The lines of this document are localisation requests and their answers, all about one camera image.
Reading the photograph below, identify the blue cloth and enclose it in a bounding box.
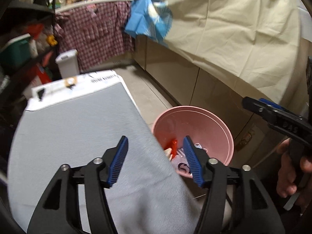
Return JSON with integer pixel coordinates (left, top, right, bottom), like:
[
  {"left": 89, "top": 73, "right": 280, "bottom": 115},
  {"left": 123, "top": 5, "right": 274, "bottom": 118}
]
[{"left": 124, "top": 0, "right": 175, "bottom": 48}]

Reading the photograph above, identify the red paper bag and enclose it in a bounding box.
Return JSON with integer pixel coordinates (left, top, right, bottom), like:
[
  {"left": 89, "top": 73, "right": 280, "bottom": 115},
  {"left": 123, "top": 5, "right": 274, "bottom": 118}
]
[{"left": 32, "top": 63, "right": 53, "bottom": 84}]

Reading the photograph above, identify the green storage box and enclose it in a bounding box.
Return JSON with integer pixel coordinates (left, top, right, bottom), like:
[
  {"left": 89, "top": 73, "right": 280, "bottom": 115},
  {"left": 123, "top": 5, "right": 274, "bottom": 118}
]
[{"left": 0, "top": 34, "right": 32, "bottom": 69}]

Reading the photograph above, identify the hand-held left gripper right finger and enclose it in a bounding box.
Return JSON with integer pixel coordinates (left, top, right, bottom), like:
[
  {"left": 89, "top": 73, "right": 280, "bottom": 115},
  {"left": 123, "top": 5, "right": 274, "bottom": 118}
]
[{"left": 183, "top": 136, "right": 285, "bottom": 234}]

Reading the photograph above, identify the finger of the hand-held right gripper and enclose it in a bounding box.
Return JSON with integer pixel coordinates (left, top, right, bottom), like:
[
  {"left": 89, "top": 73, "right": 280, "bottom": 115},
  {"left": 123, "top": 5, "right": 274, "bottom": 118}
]
[
  {"left": 242, "top": 97, "right": 269, "bottom": 120},
  {"left": 258, "top": 98, "right": 285, "bottom": 111}
]

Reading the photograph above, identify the person's right hand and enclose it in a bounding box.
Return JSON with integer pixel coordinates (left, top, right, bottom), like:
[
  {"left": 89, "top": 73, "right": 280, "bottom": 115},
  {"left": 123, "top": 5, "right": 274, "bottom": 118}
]
[{"left": 277, "top": 138, "right": 297, "bottom": 198}]

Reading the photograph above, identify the red plaid cloth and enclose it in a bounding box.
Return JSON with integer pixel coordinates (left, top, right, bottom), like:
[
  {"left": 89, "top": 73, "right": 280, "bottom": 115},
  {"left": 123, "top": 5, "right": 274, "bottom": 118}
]
[{"left": 54, "top": 1, "right": 135, "bottom": 72}]

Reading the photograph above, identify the white countertop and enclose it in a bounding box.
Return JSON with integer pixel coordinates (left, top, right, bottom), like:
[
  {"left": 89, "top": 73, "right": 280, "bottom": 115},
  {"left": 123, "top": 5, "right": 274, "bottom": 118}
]
[{"left": 55, "top": 0, "right": 137, "bottom": 12}]

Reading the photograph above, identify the pink plastic bucket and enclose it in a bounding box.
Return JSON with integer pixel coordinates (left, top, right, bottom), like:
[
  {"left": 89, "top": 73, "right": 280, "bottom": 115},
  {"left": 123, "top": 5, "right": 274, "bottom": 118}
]
[{"left": 152, "top": 106, "right": 234, "bottom": 178}]

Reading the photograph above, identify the cream cloth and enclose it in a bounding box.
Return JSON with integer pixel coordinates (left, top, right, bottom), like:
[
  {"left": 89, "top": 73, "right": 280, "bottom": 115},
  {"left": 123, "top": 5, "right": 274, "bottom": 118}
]
[{"left": 163, "top": 0, "right": 308, "bottom": 103}]

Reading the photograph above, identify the white jar green label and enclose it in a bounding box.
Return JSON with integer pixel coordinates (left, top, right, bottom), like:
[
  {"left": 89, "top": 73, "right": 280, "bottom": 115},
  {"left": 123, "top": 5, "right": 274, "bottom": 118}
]
[{"left": 29, "top": 39, "right": 39, "bottom": 58}]

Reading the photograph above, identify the beige kitchen cabinet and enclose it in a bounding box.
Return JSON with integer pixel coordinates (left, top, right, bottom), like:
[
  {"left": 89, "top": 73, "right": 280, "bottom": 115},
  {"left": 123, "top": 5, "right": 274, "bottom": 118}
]
[{"left": 134, "top": 35, "right": 288, "bottom": 171}]

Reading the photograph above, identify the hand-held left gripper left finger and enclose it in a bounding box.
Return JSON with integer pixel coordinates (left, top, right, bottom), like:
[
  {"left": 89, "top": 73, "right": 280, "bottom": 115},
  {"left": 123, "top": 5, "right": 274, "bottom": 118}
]
[{"left": 27, "top": 135, "right": 129, "bottom": 234}]

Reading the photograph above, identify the orange bag on shelf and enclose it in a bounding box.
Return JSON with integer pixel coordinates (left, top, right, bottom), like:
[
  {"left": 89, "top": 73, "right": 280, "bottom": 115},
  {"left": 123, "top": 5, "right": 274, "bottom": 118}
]
[{"left": 27, "top": 23, "right": 44, "bottom": 39}]

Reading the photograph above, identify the black shelf rack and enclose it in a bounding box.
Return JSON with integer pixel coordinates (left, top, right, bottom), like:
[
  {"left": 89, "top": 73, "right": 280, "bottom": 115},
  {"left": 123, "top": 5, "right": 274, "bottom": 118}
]
[{"left": 0, "top": 0, "right": 61, "bottom": 117}]

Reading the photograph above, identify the white pedal bin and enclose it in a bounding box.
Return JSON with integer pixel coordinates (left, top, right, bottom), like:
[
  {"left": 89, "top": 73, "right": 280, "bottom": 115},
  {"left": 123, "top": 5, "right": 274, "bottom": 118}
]
[{"left": 56, "top": 49, "right": 79, "bottom": 80}]

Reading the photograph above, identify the grey table cloth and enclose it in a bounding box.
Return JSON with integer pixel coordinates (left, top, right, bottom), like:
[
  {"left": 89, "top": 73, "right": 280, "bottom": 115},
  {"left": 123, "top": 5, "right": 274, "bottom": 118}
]
[{"left": 7, "top": 82, "right": 207, "bottom": 234}]

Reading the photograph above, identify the orange plastic bag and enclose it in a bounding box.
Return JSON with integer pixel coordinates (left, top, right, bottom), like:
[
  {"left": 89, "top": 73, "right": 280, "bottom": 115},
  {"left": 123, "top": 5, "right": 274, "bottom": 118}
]
[{"left": 164, "top": 139, "right": 178, "bottom": 156}]

